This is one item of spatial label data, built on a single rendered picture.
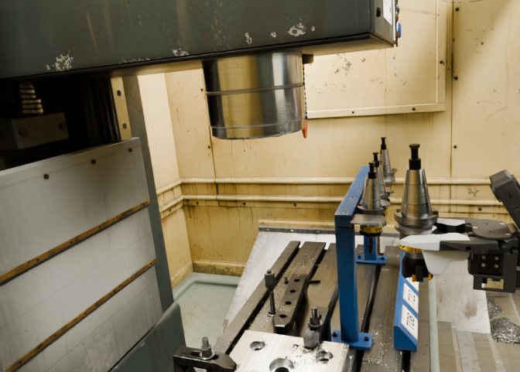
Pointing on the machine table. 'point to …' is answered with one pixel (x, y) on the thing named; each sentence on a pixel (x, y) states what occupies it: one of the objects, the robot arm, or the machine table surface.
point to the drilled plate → (251, 360)
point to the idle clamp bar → (297, 291)
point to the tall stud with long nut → (271, 289)
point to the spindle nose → (254, 95)
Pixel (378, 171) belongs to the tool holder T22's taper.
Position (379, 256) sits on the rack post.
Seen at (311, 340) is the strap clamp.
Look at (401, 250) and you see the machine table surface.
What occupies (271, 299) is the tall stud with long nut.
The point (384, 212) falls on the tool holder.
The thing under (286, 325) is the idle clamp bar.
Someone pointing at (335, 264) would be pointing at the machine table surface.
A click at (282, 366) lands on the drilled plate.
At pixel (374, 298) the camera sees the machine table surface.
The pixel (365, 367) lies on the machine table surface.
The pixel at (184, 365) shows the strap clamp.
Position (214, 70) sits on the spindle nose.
